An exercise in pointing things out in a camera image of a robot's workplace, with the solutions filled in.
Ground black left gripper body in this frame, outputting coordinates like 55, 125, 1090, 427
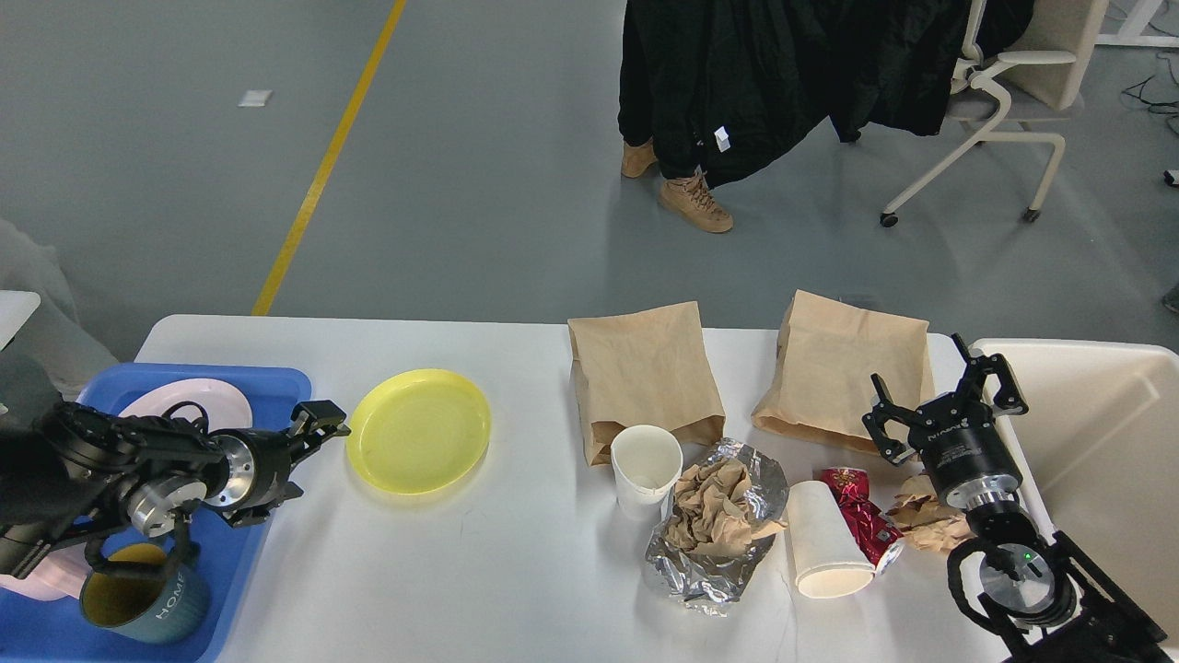
204, 431, 295, 521

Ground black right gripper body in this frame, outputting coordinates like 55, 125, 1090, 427
910, 393, 1022, 508

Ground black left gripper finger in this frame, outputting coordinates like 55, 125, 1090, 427
284, 400, 351, 459
225, 483, 304, 529

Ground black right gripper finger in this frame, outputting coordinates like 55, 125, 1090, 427
951, 334, 1030, 418
861, 374, 924, 468

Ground yellow plastic plate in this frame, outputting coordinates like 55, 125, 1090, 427
345, 368, 492, 494

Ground dark green mug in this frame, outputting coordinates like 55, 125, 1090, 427
79, 564, 211, 645

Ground pink mug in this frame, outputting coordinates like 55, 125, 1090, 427
1, 545, 91, 600

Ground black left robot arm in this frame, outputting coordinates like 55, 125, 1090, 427
4, 378, 348, 580

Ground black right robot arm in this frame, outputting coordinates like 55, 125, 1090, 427
862, 334, 1168, 662

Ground pink plate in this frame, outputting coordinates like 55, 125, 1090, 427
118, 378, 253, 431

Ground small crumpled brown paper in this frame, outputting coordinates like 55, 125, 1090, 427
887, 473, 975, 553

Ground red snack wrapper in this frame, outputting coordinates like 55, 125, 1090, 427
821, 466, 905, 576

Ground white plastic bin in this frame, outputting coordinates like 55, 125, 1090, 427
974, 339, 1178, 652

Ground right brown paper bag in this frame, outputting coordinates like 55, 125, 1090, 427
751, 290, 933, 457

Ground brown paper bag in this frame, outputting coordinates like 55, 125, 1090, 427
567, 301, 726, 467
751, 290, 933, 457

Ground lying white paper cup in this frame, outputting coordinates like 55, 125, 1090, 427
788, 480, 875, 599

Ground crumpled brown paper in foil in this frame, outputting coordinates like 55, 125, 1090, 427
661, 459, 788, 558

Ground person in white trousers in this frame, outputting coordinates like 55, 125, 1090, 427
1, 219, 118, 401

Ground blue plastic tray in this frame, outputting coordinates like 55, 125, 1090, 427
1, 365, 312, 662

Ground upright white paper cup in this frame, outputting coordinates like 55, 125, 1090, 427
610, 425, 683, 521

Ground left brown paper bag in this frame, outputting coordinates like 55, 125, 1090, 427
567, 301, 726, 467

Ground white side table left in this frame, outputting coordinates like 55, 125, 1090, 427
0, 290, 41, 352

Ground white office chair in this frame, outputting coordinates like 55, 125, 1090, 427
880, 1, 1108, 227

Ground person in black trousers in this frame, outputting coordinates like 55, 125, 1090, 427
620, 140, 735, 234

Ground black jacket on chair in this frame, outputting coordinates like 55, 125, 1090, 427
617, 0, 1034, 191

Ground white desk leg background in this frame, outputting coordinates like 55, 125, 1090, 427
1096, 1, 1178, 50

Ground black floor cables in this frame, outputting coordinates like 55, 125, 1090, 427
1119, 76, 1179, 139

